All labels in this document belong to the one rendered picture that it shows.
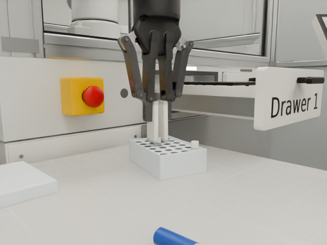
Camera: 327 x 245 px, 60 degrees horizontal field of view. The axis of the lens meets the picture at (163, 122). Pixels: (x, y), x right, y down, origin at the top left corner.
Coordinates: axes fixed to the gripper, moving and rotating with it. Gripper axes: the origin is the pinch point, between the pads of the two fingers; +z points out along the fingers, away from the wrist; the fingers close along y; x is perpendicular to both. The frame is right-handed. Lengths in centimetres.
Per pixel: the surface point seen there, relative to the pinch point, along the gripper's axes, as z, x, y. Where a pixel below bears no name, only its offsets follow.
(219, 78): -7.4, 29.0, 37.0
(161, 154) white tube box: 4.4, -5.1, -2.0
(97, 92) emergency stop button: -4.7, 9.1, -7.7
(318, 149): 45, 84, 178
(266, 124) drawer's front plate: 0.8, -7.9, 17.6
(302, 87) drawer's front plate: -5.4, -3.9, 31.9
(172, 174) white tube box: 7.0, -7.2, -1.2
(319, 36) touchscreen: -26, 39, 100
